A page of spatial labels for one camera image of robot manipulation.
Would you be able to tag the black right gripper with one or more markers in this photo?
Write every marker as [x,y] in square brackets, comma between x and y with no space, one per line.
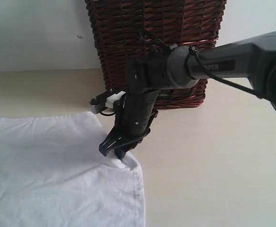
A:
[145,77]

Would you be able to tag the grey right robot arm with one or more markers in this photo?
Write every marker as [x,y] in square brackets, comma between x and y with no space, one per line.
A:
[248,65]

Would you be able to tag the dark brown wicker basket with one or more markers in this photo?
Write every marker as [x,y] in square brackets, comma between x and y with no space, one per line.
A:
[132,29]

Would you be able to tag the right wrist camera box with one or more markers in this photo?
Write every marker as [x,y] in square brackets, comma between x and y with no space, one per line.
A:
[103,104]

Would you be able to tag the white t-shirt red lettering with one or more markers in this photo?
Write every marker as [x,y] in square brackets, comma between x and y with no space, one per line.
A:
[53,175]

